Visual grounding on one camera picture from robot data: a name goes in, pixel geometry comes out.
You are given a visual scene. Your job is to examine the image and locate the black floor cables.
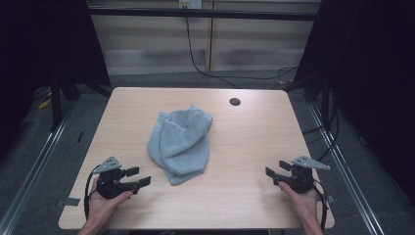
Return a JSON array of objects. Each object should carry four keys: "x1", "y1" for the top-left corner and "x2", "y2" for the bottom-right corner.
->
[{"x1": 301, "y1": 92, "x2": 341, "y2": 165}]

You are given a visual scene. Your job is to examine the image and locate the yellow floor object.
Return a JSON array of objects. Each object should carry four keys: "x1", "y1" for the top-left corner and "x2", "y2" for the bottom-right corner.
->
[{"x1": 37, "y1": 98, "x2": 53, "y2": 111}]

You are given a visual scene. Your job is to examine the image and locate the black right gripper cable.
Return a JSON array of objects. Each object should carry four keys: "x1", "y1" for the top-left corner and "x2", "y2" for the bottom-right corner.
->
[{"x1": 312, "y1": 178, "x2": 329, "y2": 233}]

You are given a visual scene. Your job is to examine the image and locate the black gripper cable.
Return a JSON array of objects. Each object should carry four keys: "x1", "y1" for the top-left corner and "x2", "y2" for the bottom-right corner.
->
[
  {"x1": 83, "y1": 164, "x2": 101, "y2": 220},
  {"x1": 312, "y1": 178, "x2": 329, "y2": 233}
]

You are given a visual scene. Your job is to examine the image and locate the light blue towel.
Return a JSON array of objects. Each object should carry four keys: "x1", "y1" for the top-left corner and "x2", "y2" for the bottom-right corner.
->
[{"x1": 146, "y1": 105, "x2": 213, "y2": 187}]

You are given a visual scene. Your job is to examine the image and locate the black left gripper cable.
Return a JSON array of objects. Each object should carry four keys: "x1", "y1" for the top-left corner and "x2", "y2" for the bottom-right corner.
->
[{"x1": 83, "y1": 164, "x2": 101, "y2": 220}]

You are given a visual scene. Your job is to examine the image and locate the metal floor rail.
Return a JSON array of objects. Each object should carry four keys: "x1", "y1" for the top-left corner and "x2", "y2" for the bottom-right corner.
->
[
  {"x1": 307, "y1": 103, "x2": 387, "y2": 235},
  {"x1": 0, "y1": 103, "x2": 78, "y2": 235}
]

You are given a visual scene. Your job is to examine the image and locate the white wall outlet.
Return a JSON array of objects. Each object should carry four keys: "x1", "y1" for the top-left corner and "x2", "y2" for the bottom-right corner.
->
[{"x1": 178, "y1": 0, "x2": 204, "y2": 10}]

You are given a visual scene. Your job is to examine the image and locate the person's right hand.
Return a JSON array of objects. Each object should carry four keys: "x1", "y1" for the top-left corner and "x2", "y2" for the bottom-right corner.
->
[{"x1": 277, "y1": 181, "x2": 319, "y2": 223}]

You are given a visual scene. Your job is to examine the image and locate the person's left hand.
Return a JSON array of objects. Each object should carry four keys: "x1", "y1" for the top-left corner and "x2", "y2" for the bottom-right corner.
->
[{"x1": 86, "y1": 177, "x2": 134, "y2": 226}]

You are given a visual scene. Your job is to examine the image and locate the black horizontal bar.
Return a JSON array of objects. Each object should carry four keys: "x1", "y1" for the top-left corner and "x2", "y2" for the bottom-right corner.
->
[{"x1": 87, "y1": 7, "x2": 323, "y2": 23}]

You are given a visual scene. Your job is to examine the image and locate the black wall cable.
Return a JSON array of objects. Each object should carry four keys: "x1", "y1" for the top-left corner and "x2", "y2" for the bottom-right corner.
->
[{"x1": 183, "y1": 16, "x2": 299, "y2": 90}]

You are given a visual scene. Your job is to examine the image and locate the black curtain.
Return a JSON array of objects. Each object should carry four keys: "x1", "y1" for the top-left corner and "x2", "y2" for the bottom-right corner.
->
[
  {"x1": 0, "y1": 0, "x2": 112, "y2": 158},
  {"x1": 283, "y1": 0, "x2": 415, "y2": 207}
]

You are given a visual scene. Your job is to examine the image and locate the black metal stand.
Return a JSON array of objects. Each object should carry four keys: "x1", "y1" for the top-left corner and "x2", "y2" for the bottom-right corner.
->
[
  {"x1": 320, "y1": 73, "x2": 331, "y2": 126},
  {"x1": 49, "y1": 72, "x2": 64, "y2": 132}
]

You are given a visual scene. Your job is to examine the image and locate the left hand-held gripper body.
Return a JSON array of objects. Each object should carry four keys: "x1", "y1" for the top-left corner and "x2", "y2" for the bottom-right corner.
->
[{"x1": 92, "y1": 156, "x2": 133, "y2": 200}]

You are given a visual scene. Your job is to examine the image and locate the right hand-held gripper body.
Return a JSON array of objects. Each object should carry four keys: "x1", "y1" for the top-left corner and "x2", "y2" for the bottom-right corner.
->
[{"x1": 279, "y1": 155, "x2": 331, "y2": 194}]

